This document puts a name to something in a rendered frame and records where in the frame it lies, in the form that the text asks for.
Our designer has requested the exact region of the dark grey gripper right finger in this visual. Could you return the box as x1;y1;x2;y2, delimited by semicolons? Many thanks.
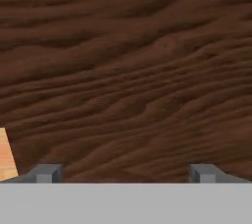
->
188;163;252;184

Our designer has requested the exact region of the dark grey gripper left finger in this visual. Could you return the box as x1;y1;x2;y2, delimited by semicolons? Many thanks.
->
0;163;64;184

